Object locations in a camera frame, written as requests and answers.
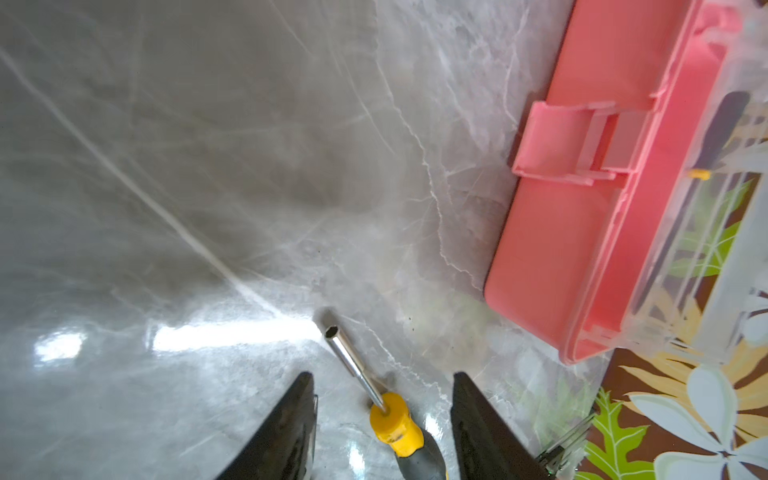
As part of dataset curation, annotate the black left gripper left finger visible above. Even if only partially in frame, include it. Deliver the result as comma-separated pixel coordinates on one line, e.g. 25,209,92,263
218,371,317,480

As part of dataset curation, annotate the pink plastic tool box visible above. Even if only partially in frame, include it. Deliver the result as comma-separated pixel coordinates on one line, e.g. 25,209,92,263
484,1,767,364

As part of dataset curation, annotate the yellow black nut driver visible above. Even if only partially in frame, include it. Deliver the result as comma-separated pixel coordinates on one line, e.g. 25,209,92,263
324,325,449,480

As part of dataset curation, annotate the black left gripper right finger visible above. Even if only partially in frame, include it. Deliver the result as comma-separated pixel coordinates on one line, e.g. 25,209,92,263
451,372,551,480

